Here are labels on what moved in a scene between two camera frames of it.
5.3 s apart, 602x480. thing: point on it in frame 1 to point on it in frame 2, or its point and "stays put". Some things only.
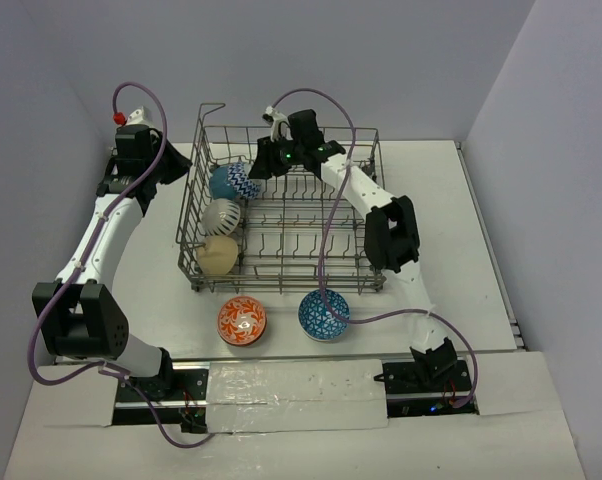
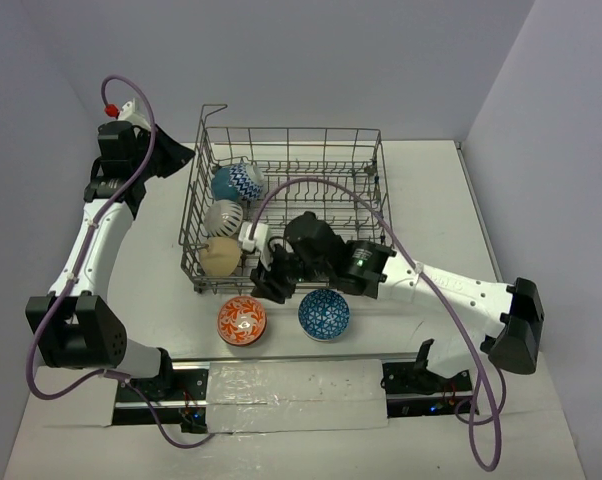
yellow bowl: [217, 255] stays put
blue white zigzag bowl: [239, 181] stays put
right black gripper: [266, 163] to [269, 285]
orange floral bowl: [242, 320] stays put
